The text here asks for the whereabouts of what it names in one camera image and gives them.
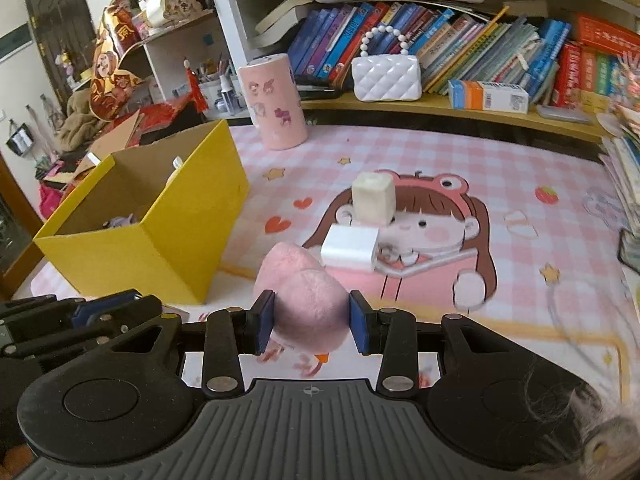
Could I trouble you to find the row of leaning books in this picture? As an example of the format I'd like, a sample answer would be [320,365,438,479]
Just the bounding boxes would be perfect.
[256,0,572,96]

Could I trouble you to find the white orange medicine box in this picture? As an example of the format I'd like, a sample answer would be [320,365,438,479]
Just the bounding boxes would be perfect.
[448,80,529,114]

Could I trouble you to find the brown plush blanket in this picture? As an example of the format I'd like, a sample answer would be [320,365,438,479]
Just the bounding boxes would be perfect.
[54,88,107,153]

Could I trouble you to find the red dictionary books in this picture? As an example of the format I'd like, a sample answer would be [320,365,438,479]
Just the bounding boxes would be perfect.
[550,13,639,114]

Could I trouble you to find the pink plush heart toy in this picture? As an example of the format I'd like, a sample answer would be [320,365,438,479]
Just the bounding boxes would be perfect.
[254,242,349,354]

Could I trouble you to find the white pen holder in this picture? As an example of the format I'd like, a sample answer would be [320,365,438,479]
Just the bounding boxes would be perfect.
[198,58,246,119]

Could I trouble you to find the pink plush in box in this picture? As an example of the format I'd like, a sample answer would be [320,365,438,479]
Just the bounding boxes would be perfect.
[166,156,183,186]

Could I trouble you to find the stack of magazines right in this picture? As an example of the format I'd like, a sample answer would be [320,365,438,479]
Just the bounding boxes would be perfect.
[596,104,640,261]

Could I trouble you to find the pink cylindrical holder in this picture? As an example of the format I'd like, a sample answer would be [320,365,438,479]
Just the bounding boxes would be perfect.
[238,53,308,151]

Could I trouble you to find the white quilted pearl handbag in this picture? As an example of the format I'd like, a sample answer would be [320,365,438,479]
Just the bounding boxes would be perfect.
[350,25,422,102]

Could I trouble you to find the red gold festive decoration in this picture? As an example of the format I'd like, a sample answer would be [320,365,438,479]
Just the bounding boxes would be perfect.
[89,0,142,120]

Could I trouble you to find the pink checkered cartoon mat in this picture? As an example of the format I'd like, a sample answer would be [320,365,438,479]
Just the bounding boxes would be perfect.
[174,126,639,399]

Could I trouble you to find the white shelf cabinet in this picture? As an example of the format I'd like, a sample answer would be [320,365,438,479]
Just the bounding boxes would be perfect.
[122,0,260,101]

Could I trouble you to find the yellow cardboard box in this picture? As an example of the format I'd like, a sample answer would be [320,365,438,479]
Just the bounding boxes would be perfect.
[34,120,250,304]

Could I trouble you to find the wooden shelf board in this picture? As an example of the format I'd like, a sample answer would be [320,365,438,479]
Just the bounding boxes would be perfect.
[302,93,612,144]

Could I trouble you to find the white charger block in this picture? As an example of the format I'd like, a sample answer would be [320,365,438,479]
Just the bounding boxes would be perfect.
[320,223,378,272]

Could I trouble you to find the cream sponge cube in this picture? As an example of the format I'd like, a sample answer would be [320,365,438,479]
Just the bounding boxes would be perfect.
[352,171,396,226]

